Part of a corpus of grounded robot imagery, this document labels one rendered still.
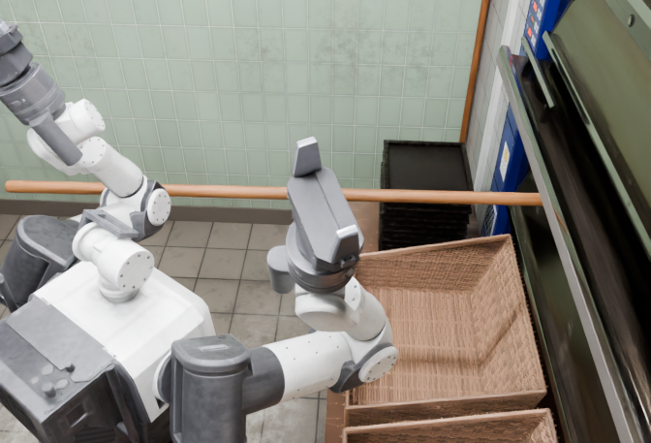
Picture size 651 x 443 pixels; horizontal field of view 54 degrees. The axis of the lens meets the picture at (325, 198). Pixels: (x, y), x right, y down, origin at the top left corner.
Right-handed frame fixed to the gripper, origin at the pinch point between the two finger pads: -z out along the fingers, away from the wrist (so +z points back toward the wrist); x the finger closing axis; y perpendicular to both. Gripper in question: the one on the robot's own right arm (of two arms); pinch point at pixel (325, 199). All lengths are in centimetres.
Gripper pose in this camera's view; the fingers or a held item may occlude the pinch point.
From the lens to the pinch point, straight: 65.3
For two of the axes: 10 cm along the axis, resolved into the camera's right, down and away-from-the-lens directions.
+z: -0.3, 4.6, 8.9
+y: 9.3, -3.2, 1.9
